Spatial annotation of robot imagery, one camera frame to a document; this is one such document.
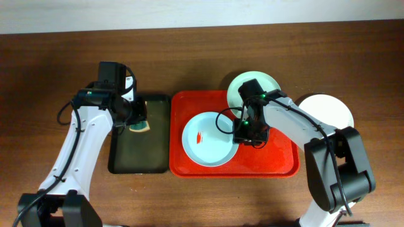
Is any pale green plate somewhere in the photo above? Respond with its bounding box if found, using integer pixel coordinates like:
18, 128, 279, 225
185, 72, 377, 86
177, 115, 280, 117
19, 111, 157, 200
227, 71, 280, 107

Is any black plastic tray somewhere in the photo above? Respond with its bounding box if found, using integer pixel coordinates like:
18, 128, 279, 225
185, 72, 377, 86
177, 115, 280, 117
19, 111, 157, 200
108, 94, 170, 174

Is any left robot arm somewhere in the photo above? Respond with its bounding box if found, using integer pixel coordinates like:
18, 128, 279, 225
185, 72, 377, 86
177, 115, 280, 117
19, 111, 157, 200
13, 61, 146, 226

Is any red plastic tray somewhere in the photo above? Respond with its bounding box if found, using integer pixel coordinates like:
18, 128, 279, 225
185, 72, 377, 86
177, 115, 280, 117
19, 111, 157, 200
169, 90, 300, 178

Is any white plate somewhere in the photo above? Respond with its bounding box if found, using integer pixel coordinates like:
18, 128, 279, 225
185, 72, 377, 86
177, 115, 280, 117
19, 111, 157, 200
298, 94, 354, 129

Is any light blue plate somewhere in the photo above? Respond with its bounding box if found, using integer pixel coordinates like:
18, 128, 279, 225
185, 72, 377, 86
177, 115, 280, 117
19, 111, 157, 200
181, 112, 239, 167

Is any green yellow sponge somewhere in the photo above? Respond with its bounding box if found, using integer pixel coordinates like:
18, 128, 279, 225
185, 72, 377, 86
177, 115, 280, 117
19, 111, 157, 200
129, 120, 150, 133

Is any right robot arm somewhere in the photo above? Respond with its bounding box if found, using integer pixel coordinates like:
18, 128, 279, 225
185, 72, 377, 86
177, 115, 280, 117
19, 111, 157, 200
228, 78, 376, 226

